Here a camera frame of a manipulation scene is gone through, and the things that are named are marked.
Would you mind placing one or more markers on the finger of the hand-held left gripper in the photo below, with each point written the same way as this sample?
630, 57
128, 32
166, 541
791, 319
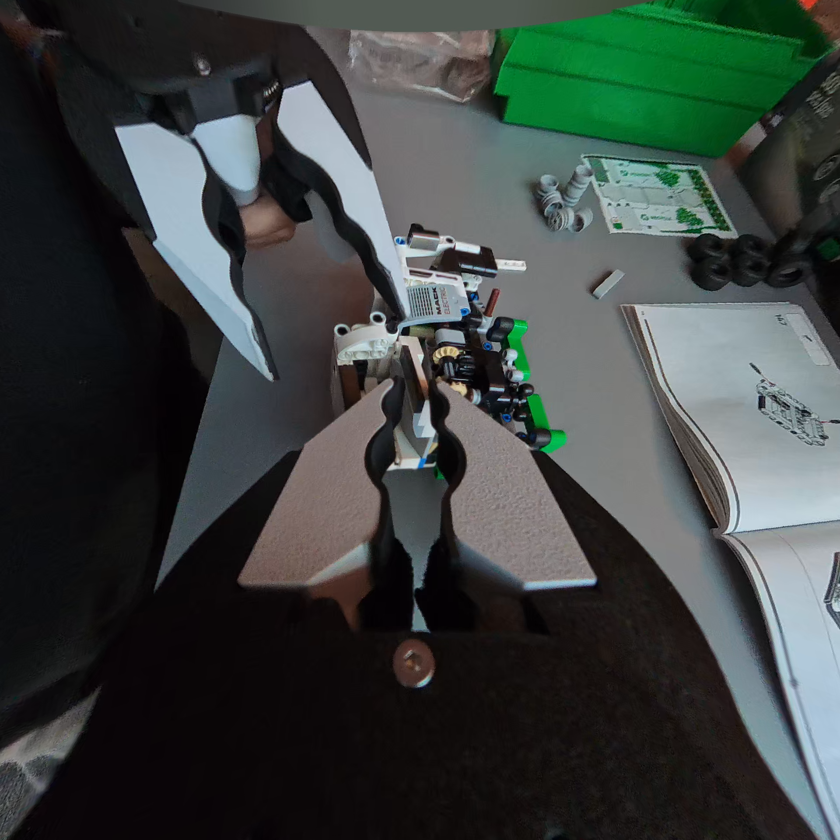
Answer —
341, 170
177, 216

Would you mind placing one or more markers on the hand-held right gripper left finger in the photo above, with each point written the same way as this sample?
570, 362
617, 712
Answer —
315, 512

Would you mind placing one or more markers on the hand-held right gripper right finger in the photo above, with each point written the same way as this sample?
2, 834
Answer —
512, 505

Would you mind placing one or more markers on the lego truck model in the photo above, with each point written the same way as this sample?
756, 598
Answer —
426, 302

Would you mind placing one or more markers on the white cylindrical Lego connector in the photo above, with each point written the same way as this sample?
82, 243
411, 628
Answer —
564, 197

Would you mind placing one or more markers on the grey lego beam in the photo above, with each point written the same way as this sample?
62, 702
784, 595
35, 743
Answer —
608, 283

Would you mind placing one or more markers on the lego instruction booklet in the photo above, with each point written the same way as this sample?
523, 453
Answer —
735, 407

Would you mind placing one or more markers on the dark lego set box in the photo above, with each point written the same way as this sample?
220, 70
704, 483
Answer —
807, 131

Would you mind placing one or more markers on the person's left hand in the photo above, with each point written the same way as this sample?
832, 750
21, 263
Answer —
266, 226

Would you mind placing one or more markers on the clear plastic bag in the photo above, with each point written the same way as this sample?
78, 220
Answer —
426, 62

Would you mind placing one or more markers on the green plastic storage bin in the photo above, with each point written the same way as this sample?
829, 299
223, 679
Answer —
623, 85

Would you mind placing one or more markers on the green and white sticker sheet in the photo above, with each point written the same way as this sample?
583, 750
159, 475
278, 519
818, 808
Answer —
656, 197

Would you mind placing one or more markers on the pile of black rubber tyres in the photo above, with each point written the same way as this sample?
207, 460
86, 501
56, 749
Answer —
741, 262

